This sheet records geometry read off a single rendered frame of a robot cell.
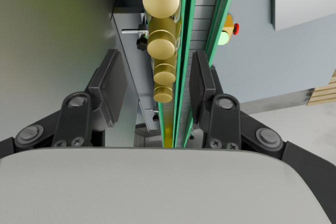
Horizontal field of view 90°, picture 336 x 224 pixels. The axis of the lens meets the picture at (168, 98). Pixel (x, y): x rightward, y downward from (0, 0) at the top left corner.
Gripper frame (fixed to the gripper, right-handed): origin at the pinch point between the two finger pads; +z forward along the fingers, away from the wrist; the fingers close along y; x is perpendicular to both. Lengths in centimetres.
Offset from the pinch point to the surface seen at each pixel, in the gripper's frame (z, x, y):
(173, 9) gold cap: 8.8, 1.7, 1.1
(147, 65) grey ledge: 47, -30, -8
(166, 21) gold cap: 12.9, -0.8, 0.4
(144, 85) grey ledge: 50, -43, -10
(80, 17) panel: 17.5, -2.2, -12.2
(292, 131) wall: 147, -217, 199
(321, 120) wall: 153, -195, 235
